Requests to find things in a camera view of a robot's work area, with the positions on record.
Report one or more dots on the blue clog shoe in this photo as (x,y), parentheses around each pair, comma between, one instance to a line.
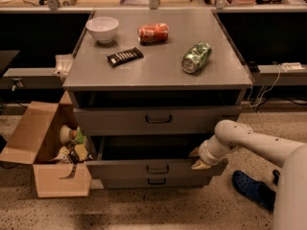
(256,191)

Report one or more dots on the green soda can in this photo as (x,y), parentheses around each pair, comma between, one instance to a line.
(196,57)

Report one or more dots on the grey top drawer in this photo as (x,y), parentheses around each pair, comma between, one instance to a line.
(153,120)

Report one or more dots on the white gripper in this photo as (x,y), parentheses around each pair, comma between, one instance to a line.
(203,153)

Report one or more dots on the grey bottom drawer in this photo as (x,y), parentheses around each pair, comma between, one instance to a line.
(161,182)

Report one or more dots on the grey drawer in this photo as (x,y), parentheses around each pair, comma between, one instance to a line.
(161,182)
(149,156)
(153,120)

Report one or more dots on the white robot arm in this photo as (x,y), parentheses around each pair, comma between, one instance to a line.
(290,210)

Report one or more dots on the white bowl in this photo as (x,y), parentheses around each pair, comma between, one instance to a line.
(102,29)

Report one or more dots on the open cardboard box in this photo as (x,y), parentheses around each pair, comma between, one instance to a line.
(36,141)

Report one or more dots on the grey drawer cabinet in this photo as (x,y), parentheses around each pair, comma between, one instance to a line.
(157,79)

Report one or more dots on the red soda can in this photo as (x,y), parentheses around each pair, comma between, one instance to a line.
(153,33)

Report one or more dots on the black chocolate bar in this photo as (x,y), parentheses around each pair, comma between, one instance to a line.
(124,56)

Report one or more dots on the white cup in box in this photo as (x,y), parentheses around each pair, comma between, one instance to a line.
(66,134)

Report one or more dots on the black chair leg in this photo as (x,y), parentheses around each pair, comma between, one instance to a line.
(276,175)

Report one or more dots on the white power strip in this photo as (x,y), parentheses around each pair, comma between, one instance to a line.
(292,67)

